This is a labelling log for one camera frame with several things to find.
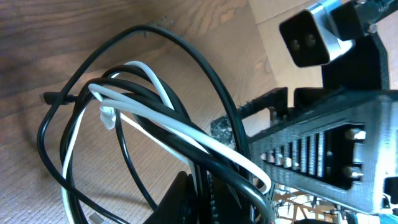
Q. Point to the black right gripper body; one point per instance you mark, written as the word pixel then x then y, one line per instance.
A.
pixel 342 148

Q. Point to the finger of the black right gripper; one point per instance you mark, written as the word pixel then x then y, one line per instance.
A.
pixel 221 130

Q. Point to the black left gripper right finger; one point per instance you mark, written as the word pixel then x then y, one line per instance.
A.
pixel 223 206

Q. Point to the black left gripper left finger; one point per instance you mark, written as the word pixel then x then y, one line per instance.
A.
pixel 179 204

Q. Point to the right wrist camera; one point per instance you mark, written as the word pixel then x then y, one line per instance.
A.
pixel 342 39

